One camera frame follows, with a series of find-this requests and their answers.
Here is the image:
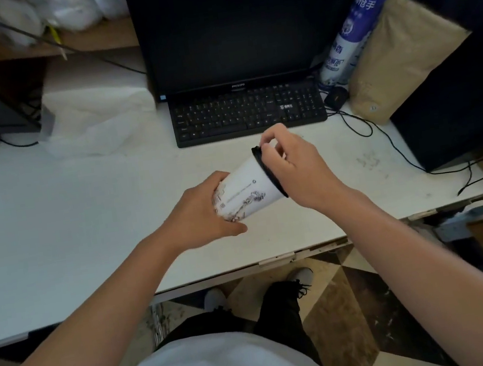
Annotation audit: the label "yellow tie strip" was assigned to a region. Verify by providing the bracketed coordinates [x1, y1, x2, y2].
[47, 24, 68, 63]

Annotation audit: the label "black keyboard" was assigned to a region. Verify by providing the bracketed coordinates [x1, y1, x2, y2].
[167, 77, 330, 149]

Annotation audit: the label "person's left hand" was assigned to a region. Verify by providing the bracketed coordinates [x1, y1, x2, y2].
[151, 167, 251, 256]

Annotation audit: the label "brown paper bag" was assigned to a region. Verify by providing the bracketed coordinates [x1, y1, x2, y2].
[334, 0, 483, 130]

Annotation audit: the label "person's black trousers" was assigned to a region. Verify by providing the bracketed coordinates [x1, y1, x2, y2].
[148, 276, 324, 366]

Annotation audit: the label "person's left forearm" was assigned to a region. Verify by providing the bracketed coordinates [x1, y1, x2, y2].
[0, 227, 201, 366]

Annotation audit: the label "wooden shelf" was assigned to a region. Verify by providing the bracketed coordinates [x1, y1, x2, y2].
[0, 0, 141, 68]

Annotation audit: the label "person's right hand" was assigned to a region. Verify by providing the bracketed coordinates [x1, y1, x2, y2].
[256, 114, 356, 221]

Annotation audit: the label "black computer mouse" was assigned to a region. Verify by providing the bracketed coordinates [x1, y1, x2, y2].
[324, 85, 352, 112]

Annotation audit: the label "white paper cup blue print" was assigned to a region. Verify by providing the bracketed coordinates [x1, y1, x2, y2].
[206, 153, 290, 226]

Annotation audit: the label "thin black cable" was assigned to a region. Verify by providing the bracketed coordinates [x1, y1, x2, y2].
[0, 0, 148, 95]

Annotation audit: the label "short black monitor cable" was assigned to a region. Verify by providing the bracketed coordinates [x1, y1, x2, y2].
[0, 131, 40, 152]

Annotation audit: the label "black desktop monitor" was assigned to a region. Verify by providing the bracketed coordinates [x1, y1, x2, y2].
[123, 0, 373, 108]

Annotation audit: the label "blue white spray can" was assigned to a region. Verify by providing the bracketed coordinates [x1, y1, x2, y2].
[307, 0, 414, 92]

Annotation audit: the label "black mouse cable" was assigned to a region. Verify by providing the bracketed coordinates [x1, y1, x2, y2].
[323, 78, 473, 190]

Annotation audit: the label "person's right forearm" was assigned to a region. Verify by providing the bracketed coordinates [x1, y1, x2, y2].
[323, 169, 483, 366]

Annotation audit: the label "black computer case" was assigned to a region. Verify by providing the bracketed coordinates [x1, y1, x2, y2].
[372, 0, 483, 177]

